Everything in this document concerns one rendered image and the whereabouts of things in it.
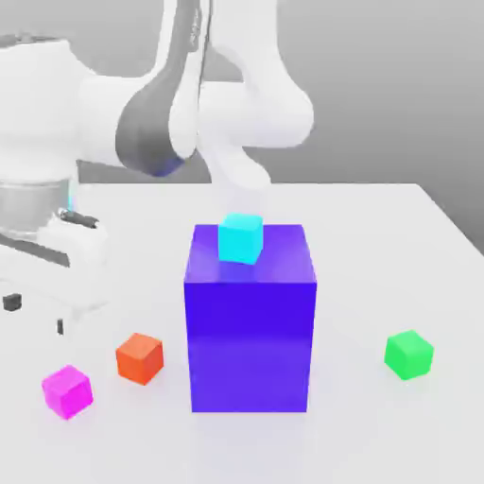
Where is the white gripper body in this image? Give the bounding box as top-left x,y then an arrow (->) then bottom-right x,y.
0,221 -> 110,316

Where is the small magenta cube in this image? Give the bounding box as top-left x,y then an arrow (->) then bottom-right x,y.
41,364 -> 95,422

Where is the small orange cube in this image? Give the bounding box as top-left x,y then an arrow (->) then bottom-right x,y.
115,332 -> 165,387

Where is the small cyan cube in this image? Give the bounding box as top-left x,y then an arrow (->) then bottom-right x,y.
217,212 -> 265,266

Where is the small green cube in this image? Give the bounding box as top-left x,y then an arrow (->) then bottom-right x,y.
384,329 -> 435,382

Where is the large purple box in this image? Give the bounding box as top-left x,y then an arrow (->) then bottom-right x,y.
183,223 -> 318,414

